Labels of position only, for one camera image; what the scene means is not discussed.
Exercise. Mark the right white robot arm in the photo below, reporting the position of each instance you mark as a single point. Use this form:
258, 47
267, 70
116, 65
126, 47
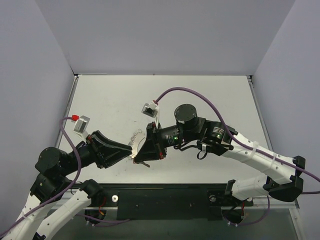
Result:
280, 178

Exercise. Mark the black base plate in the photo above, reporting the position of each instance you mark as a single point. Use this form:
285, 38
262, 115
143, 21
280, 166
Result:
166, 201

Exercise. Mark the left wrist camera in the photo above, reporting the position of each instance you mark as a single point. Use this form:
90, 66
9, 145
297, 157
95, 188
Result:
80, 128

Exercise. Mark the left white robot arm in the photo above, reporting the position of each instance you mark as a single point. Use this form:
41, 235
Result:
58, 172

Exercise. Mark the silver key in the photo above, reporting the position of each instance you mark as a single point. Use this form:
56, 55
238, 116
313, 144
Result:
144, 164

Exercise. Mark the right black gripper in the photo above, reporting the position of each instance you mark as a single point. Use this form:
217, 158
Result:
155, 140

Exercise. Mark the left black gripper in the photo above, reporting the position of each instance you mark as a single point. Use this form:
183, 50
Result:
97, 150

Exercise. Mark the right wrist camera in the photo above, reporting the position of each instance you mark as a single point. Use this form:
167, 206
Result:
152, 110

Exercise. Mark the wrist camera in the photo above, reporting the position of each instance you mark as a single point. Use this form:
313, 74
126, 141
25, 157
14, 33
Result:
80, 128
152, 110

